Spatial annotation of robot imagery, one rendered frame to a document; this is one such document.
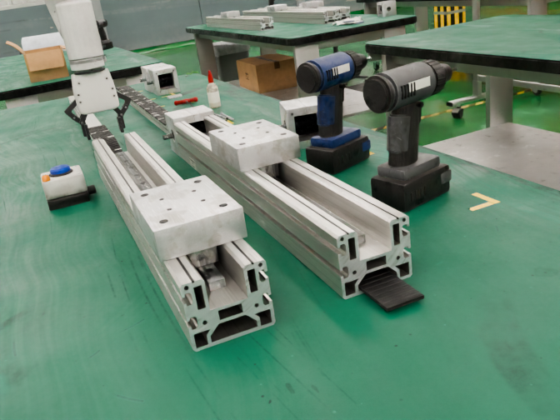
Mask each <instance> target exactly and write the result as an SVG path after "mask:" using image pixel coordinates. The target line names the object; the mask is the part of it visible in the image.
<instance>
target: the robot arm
mask: <svg viewBox="0 0 560 420"><path fill-rule="evenodd" d="M44 2H45V3H46V5H47V9H48V11H49V12H50V14H51V17H52V20H53V21H54V23H55V25H56V27H57V30H58V31H59V33H60V35H61V37H62V39H63V41H64V44H65V48H66V51H67V56H68V60H69V63H70V67H71V70H72V71H76V72H74V74H72V75H71V77H72V90H73V94H74V98H75V99H74V100H73V101H72V102H71V103H70V105H69V106H68V107H67V108H66V109H65V110H64V112H65V113H66V114H67V115H68V116H69V117H70V118H71V119H72V120H74V121H75V122H77V123H79V124H81V127H82V132H83V136H84V137H87V139H88V140H91V137H90V133H89V130H88V125H87V124H86V122H85V121H86V118H87V116H88V114H92V113H100V112H104V111H107V110H112V109H113V110H114V111H115V112H116V113H117V123H118V126H119V130H120V132H121V133H124V130H123V129H124V128H126V127H125V123H124V119H123V116H124V113H125V112H126V111H127V110H128V106H129V104H130V102H131V100H132V99H131V98H130V97H129V96H126V95H124V94H122V93H120V92H117V91H116V88H115V86H114V83H113V79H112V77H111V74H110V72H109V70H108V68H105V67H103V66H105V64H104V63H105V62H106V61H107V59H106V57H103V47H102V44H101V40H100V37H99V33H98V26H97V23H96V19H95V15H94V11H93V5H92V2H91V1H90V0H44ZM118 98H121V99H123V100H124V104H123V105H122V107H121V109H119V108H118V106H119V101H118ZM76 106H77V110H78V111H79V112H80V113H81V115H80V117H78V116H76V115H74V114H73V113H72V110H73V109H74V108H75V107H76Z"/></svg>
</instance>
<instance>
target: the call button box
mask: <svg viewBox="0 0 560 420"><path fill-rule="evenodd" d="M70 168H71V170H70V171H68V172H65V173H61V174H55V175H52V174H50V172H44V173H42V174H41V175H40V176H41V181H42V187H43V191H44V193H45V197H46V199H47V205H48V207H49V210H50V211H52V210H56V209H59V208H65V207H69V206H72V205H76V204H79V203H85V202H89V201H90V197H89V194H93V193H96V192H97V191H96V188H95V185H94V184H93V185H90V186H87V185H86V182H85V178H84V175H83V172H82V169H81V168H80V166H79V165H76V166H72V167H70ZM43 175H48V176H49V177H50V179H51V180H50V181H48V182H43V180H42V176H43Z"/></svg>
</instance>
